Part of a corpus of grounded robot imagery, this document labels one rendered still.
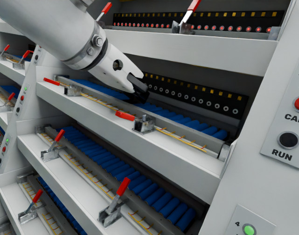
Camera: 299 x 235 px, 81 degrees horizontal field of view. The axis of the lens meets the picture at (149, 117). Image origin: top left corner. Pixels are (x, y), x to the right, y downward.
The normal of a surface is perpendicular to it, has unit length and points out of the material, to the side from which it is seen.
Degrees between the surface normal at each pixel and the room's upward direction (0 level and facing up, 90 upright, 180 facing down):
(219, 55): 109
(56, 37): 129
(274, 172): 90
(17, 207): 19
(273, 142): 90
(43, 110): 90
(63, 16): 114
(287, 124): 90
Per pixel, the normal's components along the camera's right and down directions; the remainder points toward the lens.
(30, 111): 0.76, 0.33
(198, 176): -0.63, 0.14
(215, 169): 0.17, -0.94
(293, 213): -0.54, -0.17
